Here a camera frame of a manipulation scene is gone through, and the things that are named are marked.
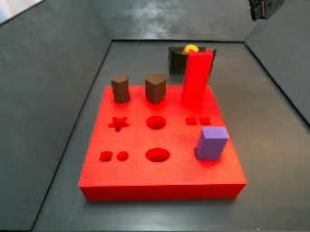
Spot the tall red block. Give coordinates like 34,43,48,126
182,50,214,105

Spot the black curved fixture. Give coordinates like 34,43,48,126
167,45,218,75

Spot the brown hexagonal peg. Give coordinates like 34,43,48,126
111,73,131,104

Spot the red shape-sorting board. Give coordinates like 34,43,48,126
79,86,248,201

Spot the yellow oval cylinder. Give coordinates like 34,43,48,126
182,44,199,54

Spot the purple rectangular block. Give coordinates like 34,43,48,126
197,127,229,160

